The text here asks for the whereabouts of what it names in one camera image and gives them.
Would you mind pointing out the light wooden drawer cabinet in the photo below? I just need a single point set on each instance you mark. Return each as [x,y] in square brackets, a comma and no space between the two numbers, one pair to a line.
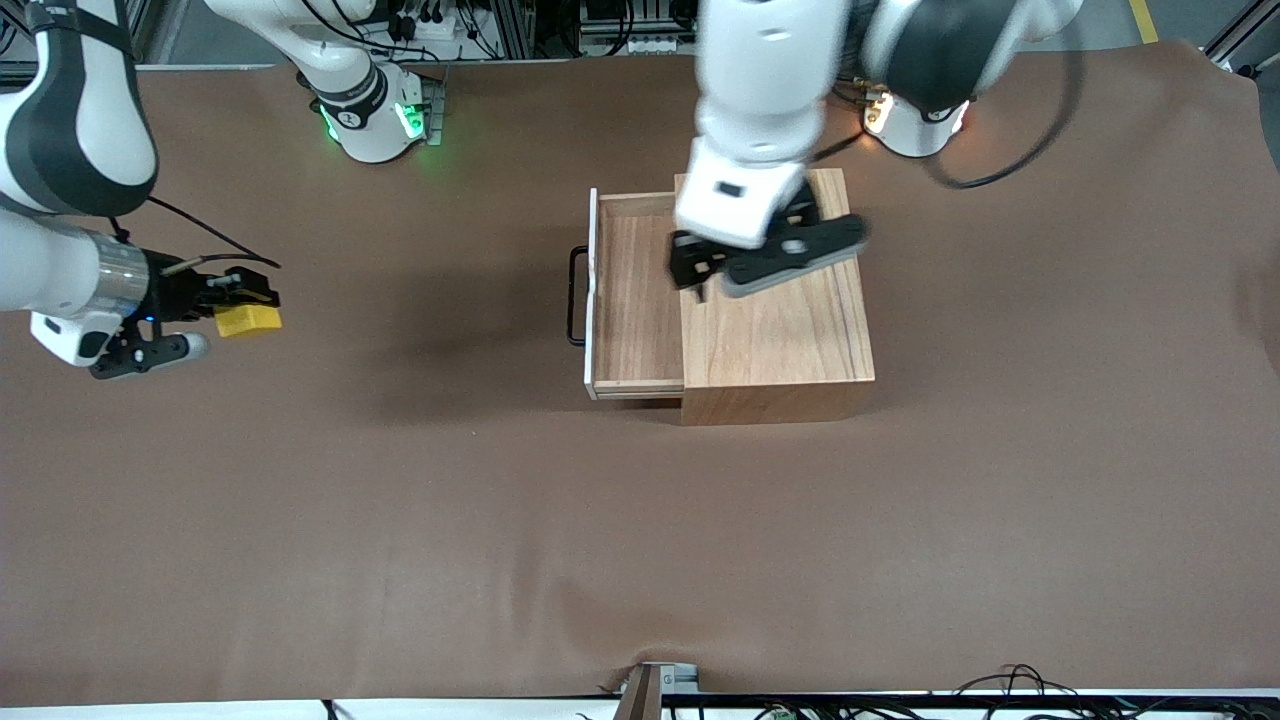
[790,350]

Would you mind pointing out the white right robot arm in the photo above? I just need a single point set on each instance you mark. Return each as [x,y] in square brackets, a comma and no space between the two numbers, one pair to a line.
[70,130]

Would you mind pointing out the yellow cube block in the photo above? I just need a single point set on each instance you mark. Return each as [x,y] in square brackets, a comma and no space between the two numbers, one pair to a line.
[250,320]

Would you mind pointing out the brown table mat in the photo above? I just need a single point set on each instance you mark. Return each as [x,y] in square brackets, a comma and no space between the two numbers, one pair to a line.
[600,550]

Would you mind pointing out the yellow floor tape strip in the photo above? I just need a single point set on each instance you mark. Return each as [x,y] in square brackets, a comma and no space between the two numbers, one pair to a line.
[1145,20]

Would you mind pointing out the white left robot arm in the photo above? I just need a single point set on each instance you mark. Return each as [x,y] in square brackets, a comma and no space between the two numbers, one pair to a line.
[770,60]

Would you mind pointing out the metal table edge bracket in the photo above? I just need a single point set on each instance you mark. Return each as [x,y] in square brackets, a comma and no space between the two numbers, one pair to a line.
[650,690]

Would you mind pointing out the white power strip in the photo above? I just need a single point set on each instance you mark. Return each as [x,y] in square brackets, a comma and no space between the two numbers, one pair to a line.
[635,45]

